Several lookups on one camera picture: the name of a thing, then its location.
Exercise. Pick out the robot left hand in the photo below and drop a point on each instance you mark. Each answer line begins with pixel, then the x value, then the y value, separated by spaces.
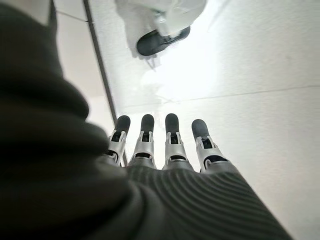
pixel 62 175

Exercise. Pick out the white glossy base cabinet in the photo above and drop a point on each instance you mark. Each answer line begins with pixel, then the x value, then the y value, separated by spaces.
pixel 75 62

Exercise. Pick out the robot left foot black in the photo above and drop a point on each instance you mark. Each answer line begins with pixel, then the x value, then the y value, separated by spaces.
pixel 150 45

